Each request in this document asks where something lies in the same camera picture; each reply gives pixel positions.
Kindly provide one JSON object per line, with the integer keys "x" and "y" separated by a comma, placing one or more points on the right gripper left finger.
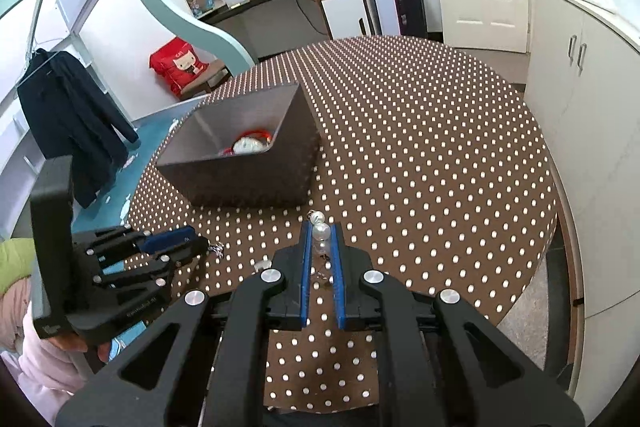
{"x": 203, "y": 361}

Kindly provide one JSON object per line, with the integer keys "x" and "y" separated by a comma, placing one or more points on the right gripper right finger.
{"x": 440, "y": 362}

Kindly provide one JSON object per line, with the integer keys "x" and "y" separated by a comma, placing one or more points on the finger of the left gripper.
{"x": 155, "y": 274}
{"x": 128, "y": 241}

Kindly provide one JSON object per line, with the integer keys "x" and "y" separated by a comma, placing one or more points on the white jade pendant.
{"x": 248, "y": 145}

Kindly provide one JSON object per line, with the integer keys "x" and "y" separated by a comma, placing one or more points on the pink sleeve forearm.
{"x": 47, "y": 371}

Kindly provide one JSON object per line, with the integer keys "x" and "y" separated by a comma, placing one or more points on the person's left hand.
{"x": 85, "y": 346}

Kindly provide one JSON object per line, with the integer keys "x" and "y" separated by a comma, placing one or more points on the teal patterned bedsheet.
{"x": 112, "y": 206}

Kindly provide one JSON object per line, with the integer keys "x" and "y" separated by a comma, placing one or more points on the dark navy hanging jacket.
{"x": 69, "y": 115}

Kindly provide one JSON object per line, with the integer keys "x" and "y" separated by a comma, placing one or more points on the grey metal box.
{"x": 198, "y": 160}

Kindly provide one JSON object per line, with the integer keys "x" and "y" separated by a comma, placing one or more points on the red cartoon bag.
{"x": 178, "y": 64}

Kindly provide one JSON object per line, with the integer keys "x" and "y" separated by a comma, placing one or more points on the wooden stool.
{"x": 215, "y": 74}

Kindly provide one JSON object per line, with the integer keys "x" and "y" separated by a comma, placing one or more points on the brown polka dot tablecloth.
{"x": 429, "y": 160}

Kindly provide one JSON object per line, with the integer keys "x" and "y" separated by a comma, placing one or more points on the dark desk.
{"x": 269, "y": 27}

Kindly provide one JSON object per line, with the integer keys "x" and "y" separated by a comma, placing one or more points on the small white door cabinet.
{"x": 346, "y": 18}

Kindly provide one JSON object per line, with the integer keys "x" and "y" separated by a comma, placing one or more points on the long white sideboard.
{"x": 583, "y": 89}

